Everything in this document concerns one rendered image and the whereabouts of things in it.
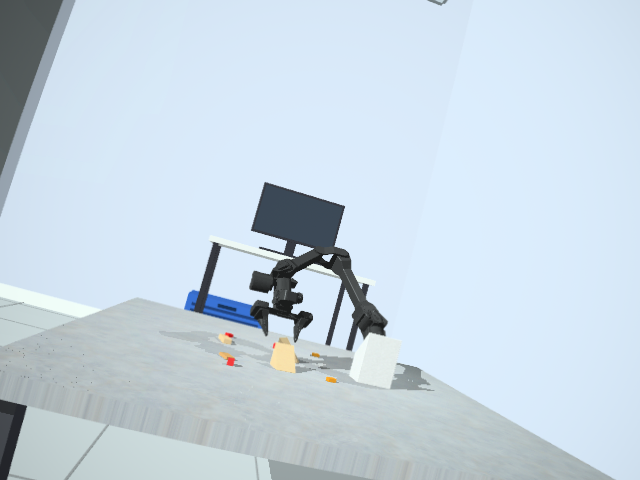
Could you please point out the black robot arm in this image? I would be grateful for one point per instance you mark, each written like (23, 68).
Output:
(366, 316)

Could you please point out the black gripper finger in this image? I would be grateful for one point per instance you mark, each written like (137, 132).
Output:
(298, 327)
(262, 318)

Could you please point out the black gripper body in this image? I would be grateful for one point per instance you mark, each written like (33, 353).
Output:
(280, 310)

